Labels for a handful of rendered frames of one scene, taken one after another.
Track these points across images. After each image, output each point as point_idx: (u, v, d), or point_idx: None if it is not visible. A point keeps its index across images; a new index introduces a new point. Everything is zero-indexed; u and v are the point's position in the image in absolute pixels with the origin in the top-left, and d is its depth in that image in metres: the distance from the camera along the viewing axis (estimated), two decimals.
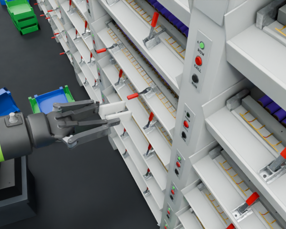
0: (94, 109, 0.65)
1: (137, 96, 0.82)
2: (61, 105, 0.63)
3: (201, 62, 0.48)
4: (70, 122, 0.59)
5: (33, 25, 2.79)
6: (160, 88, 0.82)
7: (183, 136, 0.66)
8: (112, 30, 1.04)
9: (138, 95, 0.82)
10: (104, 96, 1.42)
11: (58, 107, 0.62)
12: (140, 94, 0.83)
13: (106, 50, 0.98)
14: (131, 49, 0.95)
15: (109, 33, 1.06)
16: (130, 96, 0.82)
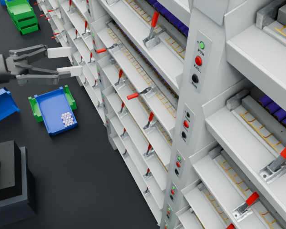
0: None
1: (137, 96, 0.82)
2: (26, 82, 0.69)
3: (201, 62, 0.48)
4: None
5: (33, 25, 2.79)
6: (160, 88, 0.82)
7: (183, 136, 0.66)
8: (112, 30, 1.04)
9: (138, 95, 0.82)
10: (104, 96, 1.42)
11: (23, 82, 0.69)
12: (140, 94, 0.83)
13: (106, 50, 0.98)
14: (131, 49, 0.95)
15: (109, 33, 1.06)
16: (130, 96, 0.82)
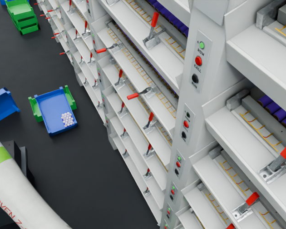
0: None
1: (137, 96, 0.82)
2: None
3: (201, 62, 0.48)
4: None
5: (33, 25, 2.79)
6: (160, 88, 0.82)
7: (183, 136, 0.66)
8: (112, 30, 1.04)
9: (138, 95, 0.82)
10: (104, 96, 1.42)
11: None
12: (140, 94, 0.83)
13: (106, 50, 0.98)
14: (131, 49, 0.95)
15: (109, 33, 1.06)
16: (130, 96, 0.82)
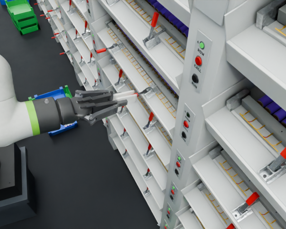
0: (113, 104, 0.78)
1: (137, 96, 0.82)
2: (92, 120, 0.74)
3: (201, 62, 0.48)
4: None
5: (33, 25, 2.79)
6: (160, 88, 0.82)
7: (183, 136, 0.66)
8: (112, 30, 1.04)
9: (138, 95, 0.82)
10: None
11: None
12: (140, 94, 0.83)
13: (106, 50, 0.98)
14: (131, 49, 0.95)
15: (109, 33, 1.06)
16: None
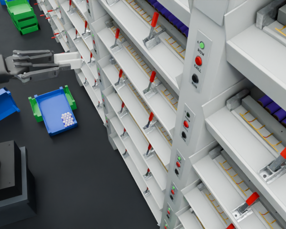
0: None
1: (152, 81, 0.81)
2: (28, 80, 0.70)
3: (201, 62, 0.48)
4: None
5: (33, 25, 2.79)
6: (165, 84, 0.82)
7: (183, 136, 0.66)
8: (116, 27, 1.04)
9: (153, 82, 0.81)
10: (104, 96, 1.42)
11: (25, 80, 0.69)
12: (150, 83, 0.82)
13: (116, 39, 0.97)
14: (135, 46, 0.95)
15: (113, 30, 1.06)
16: (155, 74, 0.80)
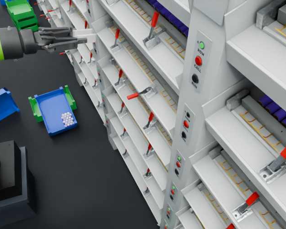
0: None
1: (137, 96, 0.82)
2: (52, 51, 0.83)
3: (201, 62, 0.48)
4: None
5: (33, 25, 2.79)
6: (163, 85, 0.82)
7: (183, 136, 0.66)
8: (117, 27, 1.04)
9: (138, 95, 0.82)
10: (104, 96, 1.42)
11: (50, 51, 0.83)
12: (140, 94, 0.83)
13: (116, 39, 0.97)
14: (135, 47, 0.95)
15: (113, 30, 1.06)
16: (130, 96, 0.82)
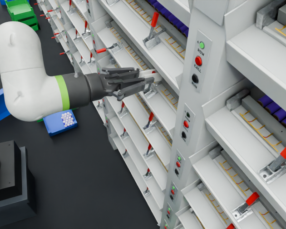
0: (140, 82, 0.77)
1: None
2: (120, 97, 0.73)
3: (201, 62, 0.48)
4: None
5: (33, 25, 2.79)
6: (165, 84, 0.82)
7: (183, 136, 0.66)
8: (115, 28, 1.04)
9: None
10: (104, 96, 1.42)
11: (118, 97, 0.73)
12: (150, 83, 0.82)
13: (106, 50, 0.98)
14: (135, 47, 0.95)
15: (111, 31, 1.06)
16: None
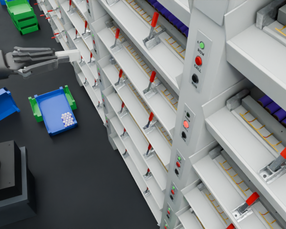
0: None
1: (152, 81, 0.81)
2: (28, 75, 0.70)
3: (201, 62, 0.48)
4: None
5: (33, 25, 2.79)
6: (165, 84, 0.82)
7: (183, 136, 0.66)
8: (116, 27, 1.04)
9: (153, 82, 0.81)
10: (104, 96, 1.42)
11: (25, 75, 0.69)
12: (150, 83, 0.82)
13: (116, 39, 0.97)
14: (135, 46, 0.95)
15: (113, 30, 1.06)
16: (155, 74, 0.80)
